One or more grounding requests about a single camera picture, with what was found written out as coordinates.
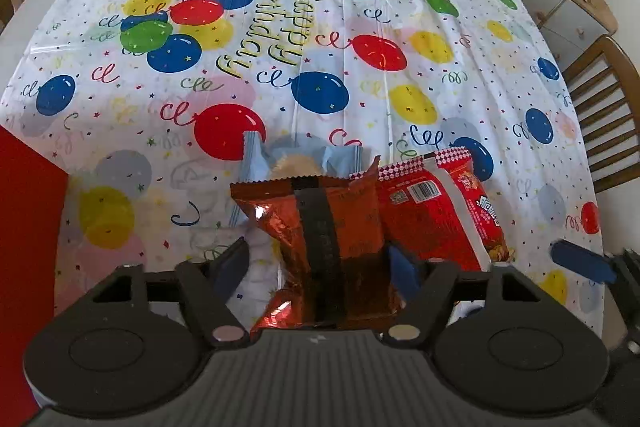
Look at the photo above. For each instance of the red snack packet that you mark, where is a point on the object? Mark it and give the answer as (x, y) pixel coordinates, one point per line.
(435, 217)

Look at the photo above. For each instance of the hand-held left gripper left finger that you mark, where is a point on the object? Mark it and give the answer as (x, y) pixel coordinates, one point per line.
(235, 264)

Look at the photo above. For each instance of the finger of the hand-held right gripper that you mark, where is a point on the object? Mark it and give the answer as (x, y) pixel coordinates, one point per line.
(580, 259)

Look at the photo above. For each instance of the balloon print tablecloth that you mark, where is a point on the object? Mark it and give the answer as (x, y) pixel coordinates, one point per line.
(300, 32)

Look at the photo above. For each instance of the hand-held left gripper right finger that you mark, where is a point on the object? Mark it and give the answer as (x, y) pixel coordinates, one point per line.
(405, 274)

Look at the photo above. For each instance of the red and white cardboard box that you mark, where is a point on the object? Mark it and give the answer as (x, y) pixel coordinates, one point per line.
(30, 232)

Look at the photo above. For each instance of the light blue snack packet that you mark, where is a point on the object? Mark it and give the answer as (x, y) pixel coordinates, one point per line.
(260, 162)

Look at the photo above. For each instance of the orange foil packet black stripe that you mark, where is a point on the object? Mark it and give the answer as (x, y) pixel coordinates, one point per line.
(345, 217)

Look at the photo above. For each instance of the white cabinet wooden top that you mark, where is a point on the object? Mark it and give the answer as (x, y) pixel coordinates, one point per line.
(595, 4)

